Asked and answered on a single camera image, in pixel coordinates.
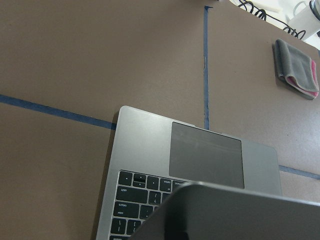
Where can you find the white enamel mug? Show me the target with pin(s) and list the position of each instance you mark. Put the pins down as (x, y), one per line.
(307, 19)

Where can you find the grey and pink folded cloth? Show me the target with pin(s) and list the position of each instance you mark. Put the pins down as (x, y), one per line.
(296, 69)

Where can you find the grey laptop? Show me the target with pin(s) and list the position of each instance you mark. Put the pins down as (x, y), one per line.
(153, 155)

